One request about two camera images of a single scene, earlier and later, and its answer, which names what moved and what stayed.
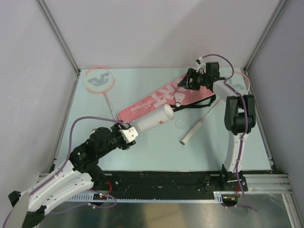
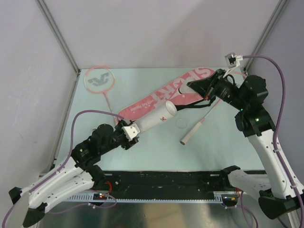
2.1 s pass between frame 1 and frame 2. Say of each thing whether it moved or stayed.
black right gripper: moved
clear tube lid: stayed
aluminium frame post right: stayed
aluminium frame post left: stayed
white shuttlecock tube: moved
